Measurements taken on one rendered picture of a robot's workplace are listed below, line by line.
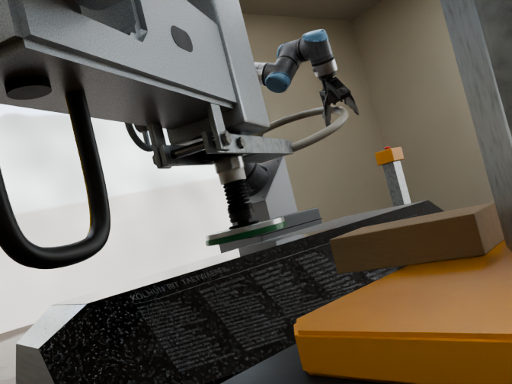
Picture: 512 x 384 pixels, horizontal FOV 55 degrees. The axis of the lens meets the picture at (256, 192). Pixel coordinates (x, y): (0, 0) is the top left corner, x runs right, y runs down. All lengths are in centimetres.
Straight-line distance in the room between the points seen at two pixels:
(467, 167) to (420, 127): 106
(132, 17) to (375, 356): 72
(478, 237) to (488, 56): 24
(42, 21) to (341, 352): 52
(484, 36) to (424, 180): 868
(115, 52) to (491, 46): 54
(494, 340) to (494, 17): 25
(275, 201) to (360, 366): 209
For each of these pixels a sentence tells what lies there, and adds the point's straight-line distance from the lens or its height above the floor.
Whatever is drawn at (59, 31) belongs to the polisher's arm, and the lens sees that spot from 72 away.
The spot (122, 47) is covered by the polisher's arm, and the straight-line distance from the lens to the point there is 83.
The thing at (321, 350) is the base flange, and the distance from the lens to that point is 44.
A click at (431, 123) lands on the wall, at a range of 892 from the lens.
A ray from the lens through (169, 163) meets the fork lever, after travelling 115.
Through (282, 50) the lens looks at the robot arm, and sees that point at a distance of 204.
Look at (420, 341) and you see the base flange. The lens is 38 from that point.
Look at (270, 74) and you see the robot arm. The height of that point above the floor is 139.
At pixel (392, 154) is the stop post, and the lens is 307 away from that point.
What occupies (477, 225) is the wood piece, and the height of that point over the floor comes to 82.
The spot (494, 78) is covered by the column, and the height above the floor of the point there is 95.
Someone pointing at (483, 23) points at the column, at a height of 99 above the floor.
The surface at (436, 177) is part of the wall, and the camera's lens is 898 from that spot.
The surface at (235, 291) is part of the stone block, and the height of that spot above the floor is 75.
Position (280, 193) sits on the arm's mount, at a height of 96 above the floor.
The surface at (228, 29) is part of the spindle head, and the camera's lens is 131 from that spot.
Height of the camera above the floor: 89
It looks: 3 degrees up
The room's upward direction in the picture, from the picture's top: 14 degrees counter-clockwise
